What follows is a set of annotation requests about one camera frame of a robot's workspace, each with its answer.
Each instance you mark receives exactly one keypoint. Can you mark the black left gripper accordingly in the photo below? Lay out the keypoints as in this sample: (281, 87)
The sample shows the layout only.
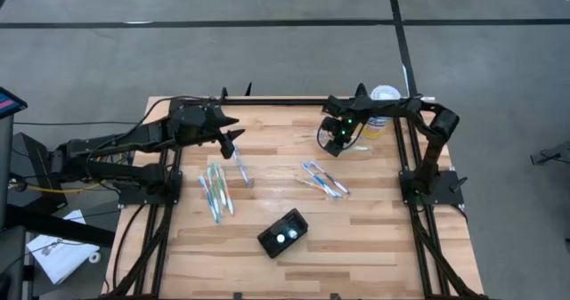
(196, 124)

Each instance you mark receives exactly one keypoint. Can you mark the black floor beam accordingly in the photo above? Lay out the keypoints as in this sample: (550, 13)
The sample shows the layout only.
(58, 229)

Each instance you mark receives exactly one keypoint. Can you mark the white tape roll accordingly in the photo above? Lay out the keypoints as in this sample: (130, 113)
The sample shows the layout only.
(94, 257)

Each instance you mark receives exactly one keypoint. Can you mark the blue mouthwash bottle white cap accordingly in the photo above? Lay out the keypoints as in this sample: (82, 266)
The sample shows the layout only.
(280, 238)
(292, 233)

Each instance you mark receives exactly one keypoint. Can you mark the black floor case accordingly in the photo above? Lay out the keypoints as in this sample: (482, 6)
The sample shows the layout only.
(40, 171)

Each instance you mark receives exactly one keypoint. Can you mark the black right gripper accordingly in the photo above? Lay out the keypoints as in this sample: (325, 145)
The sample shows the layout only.
(338, 126)

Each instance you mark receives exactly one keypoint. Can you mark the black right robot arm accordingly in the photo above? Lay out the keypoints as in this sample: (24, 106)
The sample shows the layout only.
(434, 157)

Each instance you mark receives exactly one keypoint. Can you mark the monitor with pink blue screen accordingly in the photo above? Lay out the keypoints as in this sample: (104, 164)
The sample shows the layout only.
(11, 102)

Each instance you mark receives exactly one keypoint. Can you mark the black aluminium table frame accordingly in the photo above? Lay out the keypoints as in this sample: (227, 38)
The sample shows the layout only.
(276, 101)

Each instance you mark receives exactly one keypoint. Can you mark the white paper sheets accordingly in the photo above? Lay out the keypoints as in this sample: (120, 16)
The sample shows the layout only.
(58, 251)

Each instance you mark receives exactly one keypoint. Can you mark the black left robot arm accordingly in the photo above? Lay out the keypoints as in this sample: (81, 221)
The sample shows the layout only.
(133, 135)

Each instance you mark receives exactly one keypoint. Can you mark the yellow Lysol wipes canister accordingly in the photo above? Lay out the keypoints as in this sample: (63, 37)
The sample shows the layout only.
(376, 128)

